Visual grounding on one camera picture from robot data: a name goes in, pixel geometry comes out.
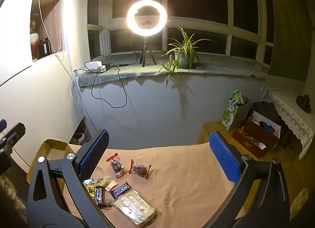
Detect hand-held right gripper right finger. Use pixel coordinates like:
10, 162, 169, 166
209, 131, 289, 228

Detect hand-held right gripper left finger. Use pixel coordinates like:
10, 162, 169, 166
27, 129, 116, 228

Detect brown cardboard box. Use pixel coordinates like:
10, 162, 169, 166
27, 139, 83, 184

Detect dark chocolate bar blue lettering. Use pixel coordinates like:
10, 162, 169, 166
94, 186, 106, 209

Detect brown chocolate bar white label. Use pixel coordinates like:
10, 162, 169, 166
109, 181, 132, 199

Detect large clear cracker packet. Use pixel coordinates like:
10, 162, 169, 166
112, 190, 158, 227

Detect red-edged packet with circle print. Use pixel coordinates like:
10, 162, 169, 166
106, 153, 128, 179

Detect dark low shelf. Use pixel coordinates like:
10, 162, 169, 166
69, 116, 93, 145

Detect clear wrapped green candy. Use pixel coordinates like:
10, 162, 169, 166
96, 176, 111, 186

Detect beige knitted cloth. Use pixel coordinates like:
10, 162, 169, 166
0, 176, 25, 219

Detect red-brown open box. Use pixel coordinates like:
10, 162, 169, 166
232, 120, 281, 158

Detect green gift bag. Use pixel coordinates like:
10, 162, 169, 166
220, 90, 248, 132

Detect red-edged clear snack packet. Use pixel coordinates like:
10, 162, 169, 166
128, 159, 152, 180

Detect black bag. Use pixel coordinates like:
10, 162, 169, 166
252, 101, 280, 122

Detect lace-covered side table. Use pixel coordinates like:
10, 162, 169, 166
268, 91, 315, 161

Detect red and white vase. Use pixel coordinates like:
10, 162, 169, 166
30, 14, 40, 59

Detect white power device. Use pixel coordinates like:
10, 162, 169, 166
84, 61, 110, 73

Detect grey windowsill blanket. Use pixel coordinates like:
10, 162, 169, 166
78, 52, 269, 88

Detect dark figurine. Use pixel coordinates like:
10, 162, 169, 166
296, 94, 312, 113

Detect grey plant pot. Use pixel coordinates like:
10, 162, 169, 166
174, 50, 196, 69

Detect black tripod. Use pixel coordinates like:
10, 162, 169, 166
139, 36, 157, 67

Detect green spider plant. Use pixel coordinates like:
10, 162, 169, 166
159, 26, 214, 87

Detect dark brown curtain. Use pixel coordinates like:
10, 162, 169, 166
267, 0, 315, 88

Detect white cables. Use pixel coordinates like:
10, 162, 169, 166
70, 67, 86, 105

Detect thin white lamp cable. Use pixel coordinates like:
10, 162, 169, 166
37, 0, 74, 81

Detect white window frame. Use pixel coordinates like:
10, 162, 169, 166
87, 0, 275, 63

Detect ring light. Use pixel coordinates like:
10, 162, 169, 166
126, 0, 168, 37

